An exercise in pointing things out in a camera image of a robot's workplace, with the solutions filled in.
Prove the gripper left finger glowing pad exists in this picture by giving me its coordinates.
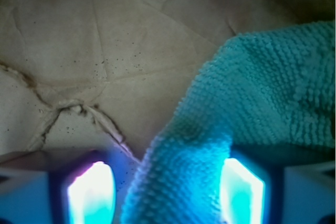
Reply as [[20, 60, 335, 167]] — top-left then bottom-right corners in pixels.
[[1, 148, 116, 223]]

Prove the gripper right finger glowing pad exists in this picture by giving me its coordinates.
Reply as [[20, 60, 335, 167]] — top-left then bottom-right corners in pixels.
[[220, 144, 335, 223]]

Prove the light blue terry cloth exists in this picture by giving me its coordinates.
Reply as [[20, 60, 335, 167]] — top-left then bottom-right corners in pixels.
[[120, 21, 335, 223]]

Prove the brown paper bag liner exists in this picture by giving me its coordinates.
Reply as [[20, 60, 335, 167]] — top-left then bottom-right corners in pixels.
[[0, 0, 336, 209]]

